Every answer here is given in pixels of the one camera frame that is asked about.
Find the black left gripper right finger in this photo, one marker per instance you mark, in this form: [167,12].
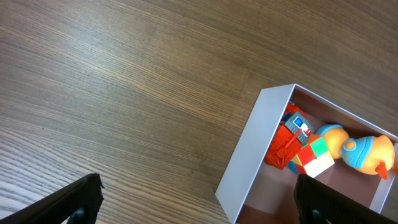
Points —
[318,203]

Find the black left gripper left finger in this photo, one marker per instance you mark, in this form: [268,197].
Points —
[79,202]

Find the colourful puzzle cube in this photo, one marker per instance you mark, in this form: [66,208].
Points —
[313,158]

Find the white box pink interior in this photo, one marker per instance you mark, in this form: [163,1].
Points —
[251,191]

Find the red toy fire truck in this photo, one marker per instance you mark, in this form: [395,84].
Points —
[291,135]

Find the yellow duck toy blue hat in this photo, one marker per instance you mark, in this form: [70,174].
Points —
[371,155]

